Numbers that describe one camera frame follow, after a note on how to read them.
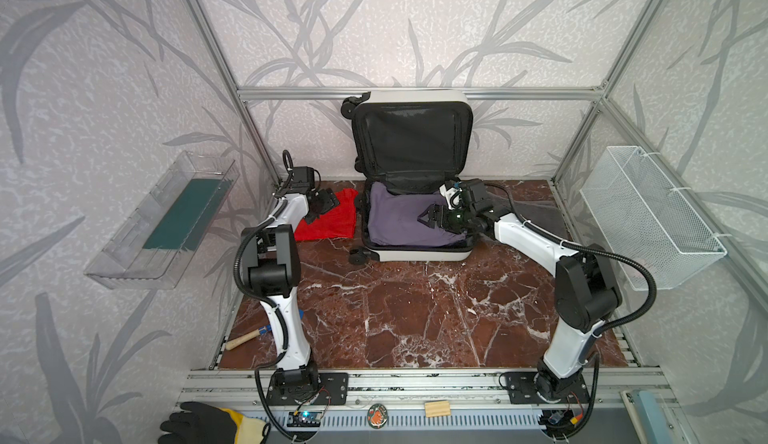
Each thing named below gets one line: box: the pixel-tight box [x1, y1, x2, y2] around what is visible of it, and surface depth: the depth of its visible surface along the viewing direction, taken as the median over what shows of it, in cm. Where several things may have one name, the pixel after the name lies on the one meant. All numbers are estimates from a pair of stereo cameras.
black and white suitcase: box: [340, 90, 475, 265], surface depth 98 cm
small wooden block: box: [425, 401, 451, 418], surface depth 72 cm
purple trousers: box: [367, 182, 468, 247], surface depth 102 cm
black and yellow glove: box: [158, 402, 267, 444], surface depth 69 cm
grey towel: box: [498, 196, 572, 241], surface depth 110 cm
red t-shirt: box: [294, 189, 358, 241], surface depth 106 cm
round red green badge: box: [366, 403, 388, 430], surface depth 71 cm
